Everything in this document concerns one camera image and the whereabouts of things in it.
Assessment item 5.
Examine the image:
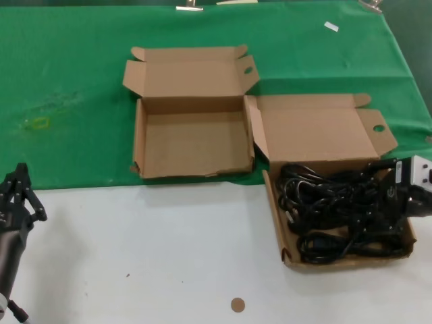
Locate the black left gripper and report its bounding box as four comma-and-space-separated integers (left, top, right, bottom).
0, 163, 48, 295

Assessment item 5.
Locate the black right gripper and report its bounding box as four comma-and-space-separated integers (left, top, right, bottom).
367, 157, 432, 234

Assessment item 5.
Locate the open cardboard box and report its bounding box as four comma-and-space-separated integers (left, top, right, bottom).
243, 93, 418, 273

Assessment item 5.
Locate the cardboard box with torn rim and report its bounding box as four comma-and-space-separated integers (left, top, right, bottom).
121, 45, 260, 180

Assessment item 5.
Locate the green table cloth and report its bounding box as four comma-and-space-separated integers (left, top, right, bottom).
0, 0, 432, 192

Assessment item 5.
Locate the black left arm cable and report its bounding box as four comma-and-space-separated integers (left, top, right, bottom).
7, 300, 30, 324

